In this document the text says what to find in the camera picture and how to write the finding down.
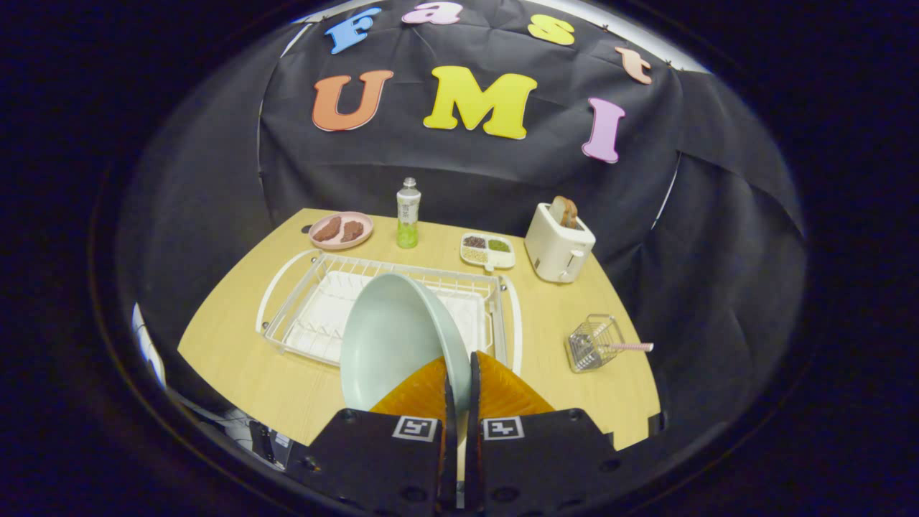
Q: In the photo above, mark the pale green plate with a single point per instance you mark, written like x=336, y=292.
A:
x=395, y=330

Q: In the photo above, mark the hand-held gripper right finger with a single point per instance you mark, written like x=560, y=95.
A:
x=474, y=445

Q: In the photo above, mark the cream white toaster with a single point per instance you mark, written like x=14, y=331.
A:
x=556, y=251

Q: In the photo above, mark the white divided snack tray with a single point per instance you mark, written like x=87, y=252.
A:
x=502, y=258

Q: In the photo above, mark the clear bottle with green drink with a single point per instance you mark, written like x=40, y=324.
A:
x=408, y=215

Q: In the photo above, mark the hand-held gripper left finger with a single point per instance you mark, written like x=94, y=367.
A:
x=450, y=445

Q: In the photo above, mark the brown meat piece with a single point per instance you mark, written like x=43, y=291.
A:
x=328, y=230
x=352, y=231

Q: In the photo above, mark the black backdrop cloth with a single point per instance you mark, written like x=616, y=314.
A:
x=431, y=165

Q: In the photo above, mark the small pink plate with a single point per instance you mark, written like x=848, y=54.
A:
x=341, y=245

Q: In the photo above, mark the brown toast slices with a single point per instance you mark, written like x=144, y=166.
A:
x=563, y=212

